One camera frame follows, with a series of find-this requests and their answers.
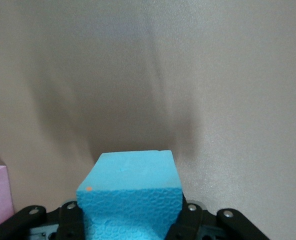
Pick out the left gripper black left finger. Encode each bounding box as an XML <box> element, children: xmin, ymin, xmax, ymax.
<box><xmin>56</xmin><ymin>199</ymin><xmax>90</xmax><ymax>240</ymax></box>

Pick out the cyan foam cube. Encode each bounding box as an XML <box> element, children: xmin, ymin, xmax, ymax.
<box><xmin>76</xmin><ymin>149</ymin><xmax>183</xmax><ymax>240</ymax></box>

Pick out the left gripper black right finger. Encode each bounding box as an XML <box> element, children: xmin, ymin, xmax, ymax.
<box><xmin>165</xmin><ymin>194</ymin><xmax>210</xmax><ymax>240</ymax></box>

